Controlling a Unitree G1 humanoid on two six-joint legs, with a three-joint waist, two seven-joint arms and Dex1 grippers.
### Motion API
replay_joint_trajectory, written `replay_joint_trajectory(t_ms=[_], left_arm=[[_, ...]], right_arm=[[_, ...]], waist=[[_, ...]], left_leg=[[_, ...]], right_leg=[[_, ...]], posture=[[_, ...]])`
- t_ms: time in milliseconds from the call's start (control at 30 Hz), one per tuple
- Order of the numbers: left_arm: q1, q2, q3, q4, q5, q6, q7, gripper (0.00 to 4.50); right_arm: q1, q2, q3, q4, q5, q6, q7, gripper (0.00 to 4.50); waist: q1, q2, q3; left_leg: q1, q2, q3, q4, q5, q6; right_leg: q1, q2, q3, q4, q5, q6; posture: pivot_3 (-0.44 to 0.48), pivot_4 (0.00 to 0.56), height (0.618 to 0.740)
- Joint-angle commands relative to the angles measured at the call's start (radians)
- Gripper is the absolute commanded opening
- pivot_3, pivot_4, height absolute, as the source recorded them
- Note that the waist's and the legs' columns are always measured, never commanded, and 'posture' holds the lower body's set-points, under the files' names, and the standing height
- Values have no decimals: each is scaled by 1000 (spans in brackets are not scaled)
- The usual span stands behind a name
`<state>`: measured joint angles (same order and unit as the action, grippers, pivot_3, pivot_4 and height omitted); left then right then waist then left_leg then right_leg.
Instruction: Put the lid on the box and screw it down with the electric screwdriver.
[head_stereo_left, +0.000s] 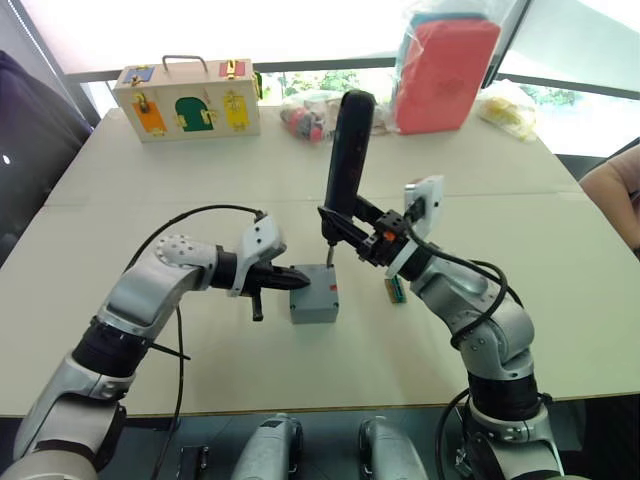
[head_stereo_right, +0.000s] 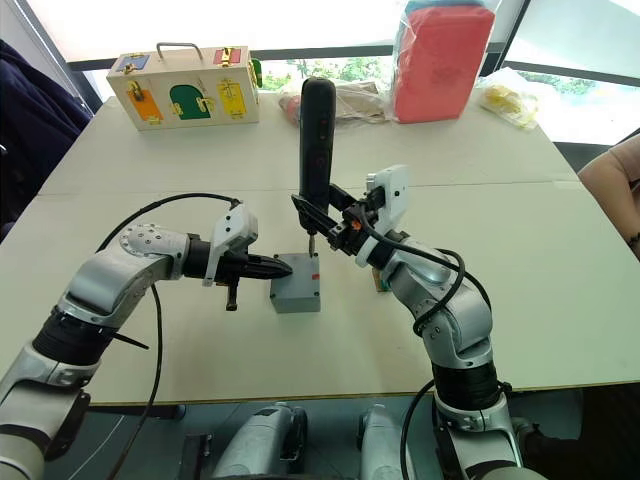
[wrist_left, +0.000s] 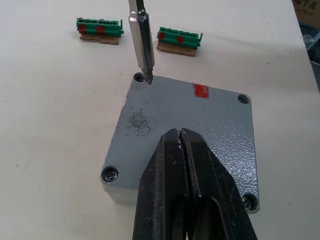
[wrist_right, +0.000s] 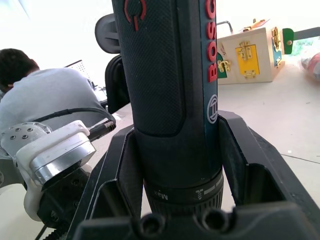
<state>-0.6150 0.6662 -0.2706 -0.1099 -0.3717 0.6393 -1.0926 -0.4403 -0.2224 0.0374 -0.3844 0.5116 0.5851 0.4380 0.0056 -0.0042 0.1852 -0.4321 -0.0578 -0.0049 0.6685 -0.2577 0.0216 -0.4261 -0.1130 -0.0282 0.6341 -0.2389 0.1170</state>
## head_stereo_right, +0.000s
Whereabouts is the dark window frame bar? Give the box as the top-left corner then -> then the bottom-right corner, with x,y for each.
64,41 -> 640,87

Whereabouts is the dark blue jacket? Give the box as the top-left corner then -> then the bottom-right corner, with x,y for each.
0,38 -> 95,242

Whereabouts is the grey plastic box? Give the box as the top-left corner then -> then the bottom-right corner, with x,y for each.
269,251 -> 322,314

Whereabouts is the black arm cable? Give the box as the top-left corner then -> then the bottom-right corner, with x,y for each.
94,192 -> 243,480
357,212 -> 515,480

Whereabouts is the clear bag with yellow items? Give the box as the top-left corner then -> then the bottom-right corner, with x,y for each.
476,68 -> 542,131

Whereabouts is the grey rounded housing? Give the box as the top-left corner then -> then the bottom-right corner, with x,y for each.
356,403 -> 417,480
213,401 -> 309,480

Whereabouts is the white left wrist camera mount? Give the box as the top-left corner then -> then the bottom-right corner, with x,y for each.
201,201 -> 259,288

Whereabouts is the red foam block in bag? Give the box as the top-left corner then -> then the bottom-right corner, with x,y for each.
391,0 -> 497,125

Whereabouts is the wooden lock box toy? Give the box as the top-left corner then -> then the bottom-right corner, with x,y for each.
105,42 -> 263,133

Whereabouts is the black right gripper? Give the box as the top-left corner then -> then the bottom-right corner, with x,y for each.
290,181 -> 382,257

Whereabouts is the small wooden block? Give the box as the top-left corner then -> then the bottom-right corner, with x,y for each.
371,268 -> 395,295

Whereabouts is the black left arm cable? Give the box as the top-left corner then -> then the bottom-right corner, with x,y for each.
94,192 -> 243,480

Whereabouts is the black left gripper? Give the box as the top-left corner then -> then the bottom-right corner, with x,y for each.
214,247 -> 294,312

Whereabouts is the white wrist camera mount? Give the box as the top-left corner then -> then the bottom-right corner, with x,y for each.
364,164 -> 410,237
201,201 -> 259,288

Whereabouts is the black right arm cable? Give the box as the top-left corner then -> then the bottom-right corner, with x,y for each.
357,212 -> 515,480

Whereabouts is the person in pink clothing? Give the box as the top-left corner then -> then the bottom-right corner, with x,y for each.
576,128 -> 640,262

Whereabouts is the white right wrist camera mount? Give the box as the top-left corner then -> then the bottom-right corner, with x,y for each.
364,164 -> 410,237

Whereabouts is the black electric screwdriver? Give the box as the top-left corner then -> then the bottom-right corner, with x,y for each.
297,77 -> 338,257

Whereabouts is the grey box lid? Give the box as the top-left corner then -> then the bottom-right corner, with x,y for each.
270,251 -> 322,303

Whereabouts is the beige crumpled cloth bag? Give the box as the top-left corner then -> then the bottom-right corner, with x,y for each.
276,79 -> 397,127

